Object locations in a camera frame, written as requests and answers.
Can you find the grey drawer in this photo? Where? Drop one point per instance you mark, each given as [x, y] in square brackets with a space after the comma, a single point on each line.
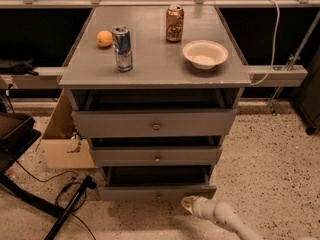
[155, 151]
[155, 183]
[151, 112]

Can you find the white paper bowl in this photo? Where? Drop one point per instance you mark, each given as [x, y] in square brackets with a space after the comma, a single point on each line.
[205, 54]

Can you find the dark cabinet at right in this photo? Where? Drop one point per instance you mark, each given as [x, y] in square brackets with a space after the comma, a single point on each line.
[307, 96]

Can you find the grey top drawer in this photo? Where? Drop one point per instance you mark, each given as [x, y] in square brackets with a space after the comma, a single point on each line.
[151, 112]

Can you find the black bag on rail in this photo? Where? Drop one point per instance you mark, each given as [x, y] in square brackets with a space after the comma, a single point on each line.
[16, 67]

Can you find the grey drawer cabinet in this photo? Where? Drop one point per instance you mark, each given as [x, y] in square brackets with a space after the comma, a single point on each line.
[157, 63]

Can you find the orange fruit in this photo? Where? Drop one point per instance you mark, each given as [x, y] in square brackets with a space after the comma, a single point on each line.
[104, 38]

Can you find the gold soda can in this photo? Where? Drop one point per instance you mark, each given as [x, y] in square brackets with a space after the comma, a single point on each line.
[174, 23]

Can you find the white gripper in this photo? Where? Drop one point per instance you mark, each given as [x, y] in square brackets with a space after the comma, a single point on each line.
[200, 207]

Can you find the aluminium frame rail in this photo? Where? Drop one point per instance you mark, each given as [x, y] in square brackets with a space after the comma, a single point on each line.
[261, 76]

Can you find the cardboard box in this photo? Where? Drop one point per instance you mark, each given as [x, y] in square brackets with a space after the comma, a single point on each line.
[63, 147]

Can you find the grey bottom drawer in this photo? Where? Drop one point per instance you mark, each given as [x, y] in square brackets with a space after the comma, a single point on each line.
[155, 183]

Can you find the grey middle drawer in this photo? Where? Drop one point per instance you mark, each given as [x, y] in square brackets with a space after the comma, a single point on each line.
[155, 151]

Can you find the blue silver energy drink can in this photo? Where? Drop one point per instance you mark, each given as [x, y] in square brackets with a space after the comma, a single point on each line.
[122, 48]

